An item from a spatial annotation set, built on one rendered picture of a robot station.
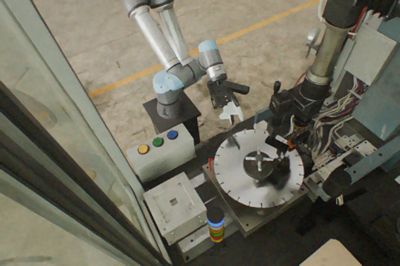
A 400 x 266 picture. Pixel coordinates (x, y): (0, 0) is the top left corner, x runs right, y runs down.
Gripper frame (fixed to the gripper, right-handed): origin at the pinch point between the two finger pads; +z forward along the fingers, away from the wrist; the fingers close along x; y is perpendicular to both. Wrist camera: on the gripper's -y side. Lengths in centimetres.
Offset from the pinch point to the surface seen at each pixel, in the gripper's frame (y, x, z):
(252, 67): -80, -155, -54
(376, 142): -64, -10, 29
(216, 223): 24.7, 35.5, 23.1
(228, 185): 13.7, 8.7, 20.3
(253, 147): -1.8, 2.4, 10.8
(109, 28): 52, -234, -174
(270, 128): -4.2, 18.2, 5.4
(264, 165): -1.6, 8.7, 18.0
